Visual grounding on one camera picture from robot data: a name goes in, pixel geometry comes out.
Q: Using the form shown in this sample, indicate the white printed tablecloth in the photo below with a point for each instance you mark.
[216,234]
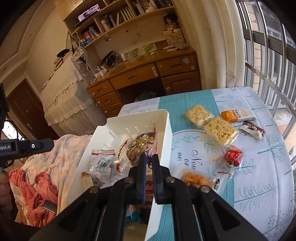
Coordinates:
[263,184]

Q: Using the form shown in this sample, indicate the beige kraft snack packet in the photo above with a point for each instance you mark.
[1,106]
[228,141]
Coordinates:
[86,180]

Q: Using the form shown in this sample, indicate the white curtain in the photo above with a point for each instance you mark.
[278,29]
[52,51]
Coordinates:
[214,31]

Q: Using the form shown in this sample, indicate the red round candy packet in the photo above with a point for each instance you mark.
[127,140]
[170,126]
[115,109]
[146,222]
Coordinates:
[232,157]

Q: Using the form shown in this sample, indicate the blue foil candy packet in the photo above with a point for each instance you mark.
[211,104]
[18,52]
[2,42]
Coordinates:
[137,213]

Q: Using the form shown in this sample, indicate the red Lipo cookies packet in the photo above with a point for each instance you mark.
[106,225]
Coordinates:
[149,189]

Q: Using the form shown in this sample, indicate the metal window guard bars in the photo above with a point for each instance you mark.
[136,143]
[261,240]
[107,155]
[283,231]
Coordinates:
[270,65]

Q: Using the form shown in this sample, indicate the teal striped table runner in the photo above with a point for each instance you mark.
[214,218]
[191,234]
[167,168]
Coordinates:
[191,147]

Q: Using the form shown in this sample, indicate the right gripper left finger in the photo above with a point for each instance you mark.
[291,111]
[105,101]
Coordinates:
[115,200]

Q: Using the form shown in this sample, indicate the white lace covered cabinet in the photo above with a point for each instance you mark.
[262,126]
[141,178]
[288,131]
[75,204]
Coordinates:
[68,107]

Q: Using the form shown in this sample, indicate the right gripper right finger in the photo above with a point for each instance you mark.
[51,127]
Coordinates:
[173,191]

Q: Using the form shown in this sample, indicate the wooden bookshelf hutch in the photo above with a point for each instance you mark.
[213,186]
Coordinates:
[120,26]

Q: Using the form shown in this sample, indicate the person's left hand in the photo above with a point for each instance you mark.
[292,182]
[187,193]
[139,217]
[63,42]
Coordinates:
[5,197]

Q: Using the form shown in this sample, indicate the wooden desk with drawers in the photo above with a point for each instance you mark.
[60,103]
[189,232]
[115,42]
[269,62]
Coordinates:
[163,73]

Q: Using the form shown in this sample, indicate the white red-edged snack bag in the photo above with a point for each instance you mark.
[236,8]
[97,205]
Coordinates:
[101,165]

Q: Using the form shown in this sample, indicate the pink floral blanket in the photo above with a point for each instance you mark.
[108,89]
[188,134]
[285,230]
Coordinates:
[47,176]

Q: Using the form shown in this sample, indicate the puffed rice cake pack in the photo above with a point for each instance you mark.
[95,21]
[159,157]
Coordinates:
[198,115]
[221,131]

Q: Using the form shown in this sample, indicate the orange white oats bar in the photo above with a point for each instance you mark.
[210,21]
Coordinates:
[238,115]

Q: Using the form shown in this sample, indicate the clear mixed nuts packet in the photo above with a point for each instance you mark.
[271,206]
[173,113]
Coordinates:
[131,149]

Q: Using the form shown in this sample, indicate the brown white chocolate bar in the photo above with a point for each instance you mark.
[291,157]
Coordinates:
[252,129]

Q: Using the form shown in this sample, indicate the clear pack yellow puff balls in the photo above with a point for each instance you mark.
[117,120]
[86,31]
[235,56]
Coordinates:
[214,178]

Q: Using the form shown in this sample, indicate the white plastic storage bin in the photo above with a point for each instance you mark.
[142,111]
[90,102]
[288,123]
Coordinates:
[111,136]

